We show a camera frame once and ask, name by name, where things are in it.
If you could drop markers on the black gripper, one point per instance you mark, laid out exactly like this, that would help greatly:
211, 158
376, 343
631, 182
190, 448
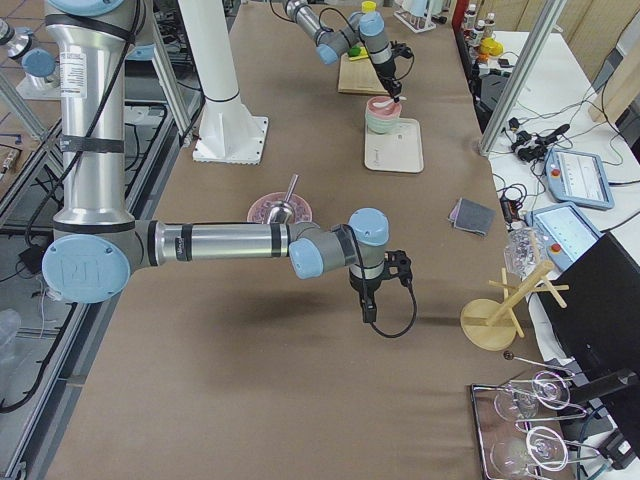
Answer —
360, 286
385, 70

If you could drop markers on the small pink bowl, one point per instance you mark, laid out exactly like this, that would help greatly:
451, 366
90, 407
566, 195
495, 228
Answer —
383, 108

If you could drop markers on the white ceramic spoon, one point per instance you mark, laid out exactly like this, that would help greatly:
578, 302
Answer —
389, 102

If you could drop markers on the large pink ice bowl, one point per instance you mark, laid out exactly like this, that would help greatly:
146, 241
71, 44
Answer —
261, 209

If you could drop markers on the bamboo cutting board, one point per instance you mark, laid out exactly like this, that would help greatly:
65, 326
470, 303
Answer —
358, 77

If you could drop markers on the green lime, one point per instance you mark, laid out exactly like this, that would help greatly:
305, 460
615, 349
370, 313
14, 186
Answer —
354, 51

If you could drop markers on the cream rabbit tray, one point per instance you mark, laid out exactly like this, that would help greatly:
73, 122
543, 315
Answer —
398, 151

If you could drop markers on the yellow cup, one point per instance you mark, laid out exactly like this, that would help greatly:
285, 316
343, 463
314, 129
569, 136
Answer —
368, 6

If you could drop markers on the wooden mug tree stand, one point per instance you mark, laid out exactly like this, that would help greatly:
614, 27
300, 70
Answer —
493, 325

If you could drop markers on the metal ice scoop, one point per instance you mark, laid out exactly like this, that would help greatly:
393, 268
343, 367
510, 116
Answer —
281, 211

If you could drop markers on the grey folded cloth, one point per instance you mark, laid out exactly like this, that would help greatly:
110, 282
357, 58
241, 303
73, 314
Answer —
472, 217

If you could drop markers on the blue teach pendant far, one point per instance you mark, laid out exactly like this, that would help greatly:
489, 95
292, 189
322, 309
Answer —
578, 177

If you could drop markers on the blue teach pendant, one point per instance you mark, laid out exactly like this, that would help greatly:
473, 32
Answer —
567, 232
578, 177

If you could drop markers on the blue teach pendant near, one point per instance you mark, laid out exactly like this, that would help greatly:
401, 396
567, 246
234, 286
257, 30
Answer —
567, 232

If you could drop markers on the black monitor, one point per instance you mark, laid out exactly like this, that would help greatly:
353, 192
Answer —
599, 327

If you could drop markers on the aluminium frame post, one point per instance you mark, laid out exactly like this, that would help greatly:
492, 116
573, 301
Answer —
528, 57

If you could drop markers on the wire glass rack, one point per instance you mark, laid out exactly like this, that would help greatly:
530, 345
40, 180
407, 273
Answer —
518, 424

